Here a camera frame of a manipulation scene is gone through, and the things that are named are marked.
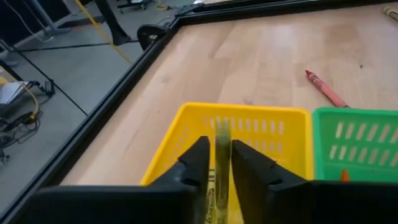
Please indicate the green plastic basket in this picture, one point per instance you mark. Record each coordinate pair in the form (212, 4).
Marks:
(323, 161)

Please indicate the black power adapter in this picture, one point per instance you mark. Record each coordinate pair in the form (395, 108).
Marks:
(49, 87)

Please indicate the yellow plastic basket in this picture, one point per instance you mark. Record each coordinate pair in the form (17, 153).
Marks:
(280, 155)

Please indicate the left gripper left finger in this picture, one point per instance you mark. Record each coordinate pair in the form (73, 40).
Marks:
(196, 161)

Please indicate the golden yellow crayon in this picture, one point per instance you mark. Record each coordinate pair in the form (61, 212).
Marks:
(391, 13)

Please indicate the pink crayon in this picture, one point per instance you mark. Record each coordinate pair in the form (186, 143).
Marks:
(325, 88)

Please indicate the orange crayon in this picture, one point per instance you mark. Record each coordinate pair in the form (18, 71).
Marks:
(345, 176)

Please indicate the black stand leg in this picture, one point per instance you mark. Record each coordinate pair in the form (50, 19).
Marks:
(112, 25)

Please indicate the black rail clamp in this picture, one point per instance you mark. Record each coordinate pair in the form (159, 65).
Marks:
(150, 34)

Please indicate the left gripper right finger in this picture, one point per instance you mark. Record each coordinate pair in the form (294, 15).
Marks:
(252, 180)

